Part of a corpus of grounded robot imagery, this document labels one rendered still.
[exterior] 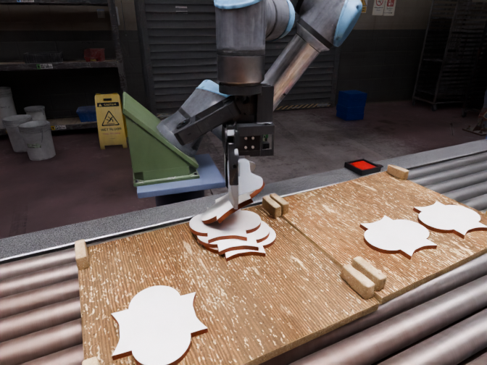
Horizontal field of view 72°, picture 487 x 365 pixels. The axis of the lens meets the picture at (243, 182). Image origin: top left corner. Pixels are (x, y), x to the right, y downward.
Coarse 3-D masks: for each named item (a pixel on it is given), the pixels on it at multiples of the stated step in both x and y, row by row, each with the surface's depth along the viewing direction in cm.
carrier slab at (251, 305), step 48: (144, 240) 65; (192, 240) 65; (288, 240) 65; (96, 288) 54; (144, 288) 54; (192, 288) 54; (240, 288) 54; (288, 288) 54; (336, 288) 54; (96, 336) 45; (240, 336) 45; (288, 336) 45
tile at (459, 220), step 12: (420, 216) 72; (432, 216) 72; (444, 216) 72; (456, 216) 72; (468, 216) 72; (432, 228) 68; (444, 228) 68; (456, 228) 68; (468, 228) 68; (480, 228) 68
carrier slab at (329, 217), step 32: (320, 192) 84; (352, 192) 84; (384, 192) 84; (416, 192) 84; (320, 224) 71; (352, 224) 71; (352, 256) 61; (384, 256) 61; (416, 256) 61; (448, 256) 61; (384, 288) 54
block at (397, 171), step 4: (388, 164) 94; (392, 164) 94; (388, 168) 94; (392, 168) 93; (396, 168) 92; (400, 168) 92; (388, 172) 94; (392, 172) 93; (396, 172) 92; (400, 172) 91; (404, 172) 90; (408, 172) 90; (396, 176) 92; (400, 176) 91; (404, 176) 90
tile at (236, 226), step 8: (208, 208) 71; (200, 216) 68; (232, 216) 68; (240, 216) 68; (248, 216) 68; (256, 216) 68; (192, 224) 66; (200, 224) 65; (208, 224) 65; (216, 224) 65; (224, 224) 65; (232, 224) 65; (240, 224) 65; (248, 224) 65; (256, 224) 65; (200, 232) 63; (208, 232) 63; (216, 232) 63; (224, 232) 63; (232, 232) 63; (240, 232) 63; (248, 232) 64; (208, 240) 61; (216, 240) 62
